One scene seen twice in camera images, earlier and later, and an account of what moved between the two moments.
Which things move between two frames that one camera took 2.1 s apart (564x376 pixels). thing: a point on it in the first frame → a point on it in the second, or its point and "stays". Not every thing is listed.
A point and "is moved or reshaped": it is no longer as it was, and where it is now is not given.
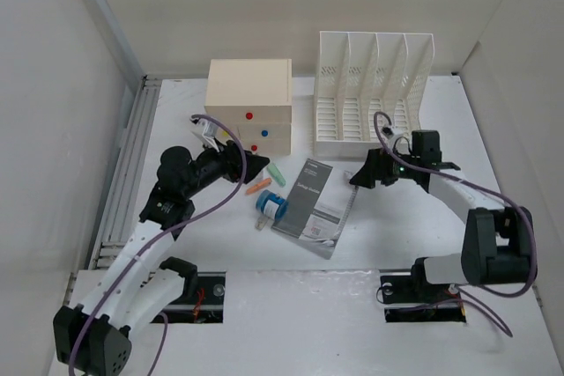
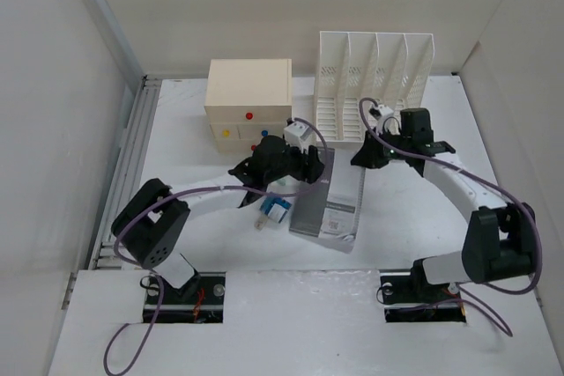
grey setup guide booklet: [319, 205] is moved or reshaped
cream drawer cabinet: [255, 97] stays
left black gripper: [231, 159] → [307, 165]
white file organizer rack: [359, 74] stays
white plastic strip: [261, 223] stays
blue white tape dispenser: [271, 204] stays
